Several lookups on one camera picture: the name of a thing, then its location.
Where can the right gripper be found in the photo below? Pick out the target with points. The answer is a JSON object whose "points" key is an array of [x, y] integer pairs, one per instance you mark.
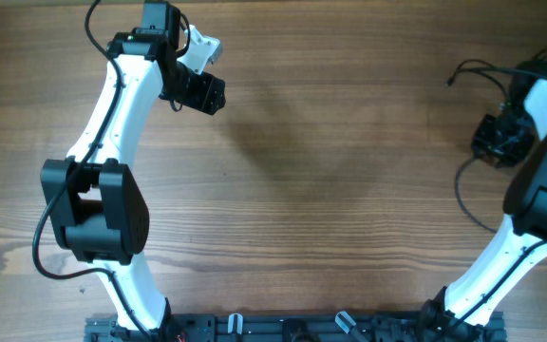
{"points": [[487, 141]]}

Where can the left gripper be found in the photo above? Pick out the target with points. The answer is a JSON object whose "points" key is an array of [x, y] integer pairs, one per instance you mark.
{"points": [[211, 89]]}

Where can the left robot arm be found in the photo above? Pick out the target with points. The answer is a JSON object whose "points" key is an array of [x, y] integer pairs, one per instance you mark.
{"points": [[94, 205]]}

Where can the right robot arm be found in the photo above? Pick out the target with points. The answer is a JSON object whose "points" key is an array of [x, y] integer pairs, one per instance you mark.
{"points": [[462, 310]]}

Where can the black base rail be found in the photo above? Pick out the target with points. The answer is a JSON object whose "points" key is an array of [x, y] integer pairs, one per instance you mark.
{"points": [[391, 326]]}

